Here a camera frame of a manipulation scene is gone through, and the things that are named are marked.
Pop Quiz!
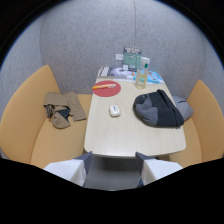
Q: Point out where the red round plate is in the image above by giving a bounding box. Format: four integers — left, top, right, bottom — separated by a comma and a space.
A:
91, 80, 122, 98

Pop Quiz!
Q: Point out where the grey cushion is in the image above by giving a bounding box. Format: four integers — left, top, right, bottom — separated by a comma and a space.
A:
171, 95, 194, 121

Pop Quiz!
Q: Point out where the blue white packet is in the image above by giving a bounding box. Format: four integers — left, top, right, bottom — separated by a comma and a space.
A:
145, 70, 165, 85

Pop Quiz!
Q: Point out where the orange yellow toothbrush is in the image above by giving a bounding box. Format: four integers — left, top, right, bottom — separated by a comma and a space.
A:
91, 83, 117, 91

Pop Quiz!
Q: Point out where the clear bottle yellow liquid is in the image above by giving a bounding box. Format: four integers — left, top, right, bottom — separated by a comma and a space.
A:
135, 61, 150, 90

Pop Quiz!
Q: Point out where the light wood table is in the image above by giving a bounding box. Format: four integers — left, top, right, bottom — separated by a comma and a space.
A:
83, 75, 187, 159

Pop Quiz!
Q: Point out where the grey printed magazine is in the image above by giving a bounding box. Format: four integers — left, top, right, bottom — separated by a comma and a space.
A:
97, 66, 138, 82

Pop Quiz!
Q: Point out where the teal box with items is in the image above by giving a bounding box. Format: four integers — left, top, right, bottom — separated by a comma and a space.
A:
122, 46, 143, 70

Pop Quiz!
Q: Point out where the black grey knit hat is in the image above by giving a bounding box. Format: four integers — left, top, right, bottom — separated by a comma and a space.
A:
132, 88, 185, 129

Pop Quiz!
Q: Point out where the orange upholstered bench seat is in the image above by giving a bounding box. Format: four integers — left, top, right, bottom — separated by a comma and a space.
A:
159, 79, 224, 169
0, 64, 94, 170

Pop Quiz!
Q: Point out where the brown folded garment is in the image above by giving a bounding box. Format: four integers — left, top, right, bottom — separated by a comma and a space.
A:
43, 91, 87, 130

